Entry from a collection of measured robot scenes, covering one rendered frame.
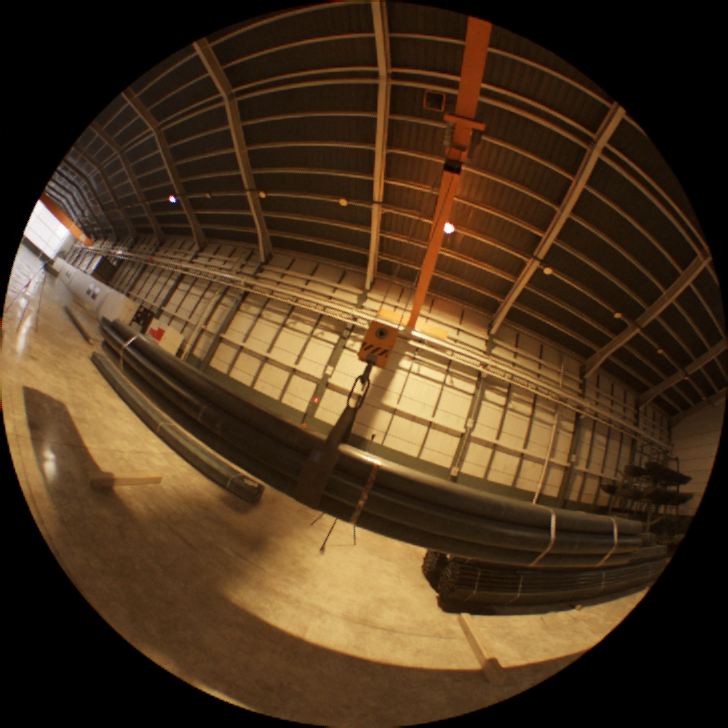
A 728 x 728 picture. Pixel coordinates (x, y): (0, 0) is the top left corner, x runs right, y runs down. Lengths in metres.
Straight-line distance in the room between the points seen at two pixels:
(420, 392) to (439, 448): 2.39
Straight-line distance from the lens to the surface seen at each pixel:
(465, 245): 10.09
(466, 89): 4.63
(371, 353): 1.72
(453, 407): 10.41
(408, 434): 9.91
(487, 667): 2.52
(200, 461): 4.10
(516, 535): 1.71
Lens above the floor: 1.56
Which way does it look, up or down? 15 degrees up
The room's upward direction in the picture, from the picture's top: 23 degrees clockwise
